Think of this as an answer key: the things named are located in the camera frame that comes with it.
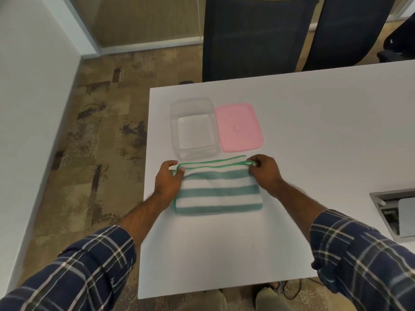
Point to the person's right hand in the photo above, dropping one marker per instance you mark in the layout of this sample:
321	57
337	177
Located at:
266	173

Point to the person's left hand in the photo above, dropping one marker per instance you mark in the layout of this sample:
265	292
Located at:
164	186

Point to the person's left thumb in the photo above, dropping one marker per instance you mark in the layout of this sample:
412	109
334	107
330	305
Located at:
178	172

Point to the person's right fingers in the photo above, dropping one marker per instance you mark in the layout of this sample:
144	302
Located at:
254	162

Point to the green white striped towel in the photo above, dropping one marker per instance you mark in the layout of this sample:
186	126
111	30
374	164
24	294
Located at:
218	191

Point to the person's left forearm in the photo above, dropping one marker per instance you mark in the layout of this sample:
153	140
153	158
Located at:
81	259

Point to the person's right forearm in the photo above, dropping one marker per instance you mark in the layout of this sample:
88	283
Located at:
343	246

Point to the pink plastic lid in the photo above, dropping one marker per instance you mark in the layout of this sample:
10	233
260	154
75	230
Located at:
239	127

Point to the clear plastic container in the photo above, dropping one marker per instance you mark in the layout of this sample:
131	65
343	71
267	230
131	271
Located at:
194	128

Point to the dark mesh office chair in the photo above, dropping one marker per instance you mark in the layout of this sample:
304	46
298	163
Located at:
256	37
348	30

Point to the black office chair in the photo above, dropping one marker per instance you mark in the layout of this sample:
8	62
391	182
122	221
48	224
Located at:
398	40

